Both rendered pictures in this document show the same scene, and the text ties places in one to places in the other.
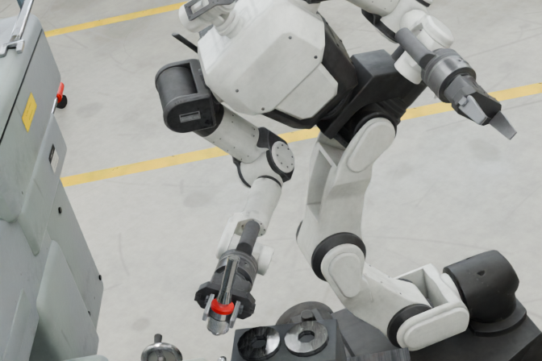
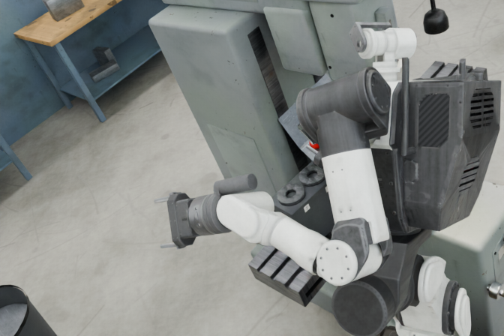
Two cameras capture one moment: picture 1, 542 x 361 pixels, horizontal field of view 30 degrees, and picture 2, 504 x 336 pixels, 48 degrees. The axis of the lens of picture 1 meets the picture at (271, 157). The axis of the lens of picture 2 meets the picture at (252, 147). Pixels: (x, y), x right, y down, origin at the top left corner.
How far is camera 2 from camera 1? 2.69 m
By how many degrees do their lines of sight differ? 102
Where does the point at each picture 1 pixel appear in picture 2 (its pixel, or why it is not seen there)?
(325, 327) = (286, 203)
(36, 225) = not seen: outside the picture
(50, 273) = (281, 11)
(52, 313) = (270, 19)
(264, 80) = not seen: hidden behind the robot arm
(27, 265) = not seen: outside the picture
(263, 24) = not seen: hidden behind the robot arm
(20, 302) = not seen: outside the picture
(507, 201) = not seen: outside the picture
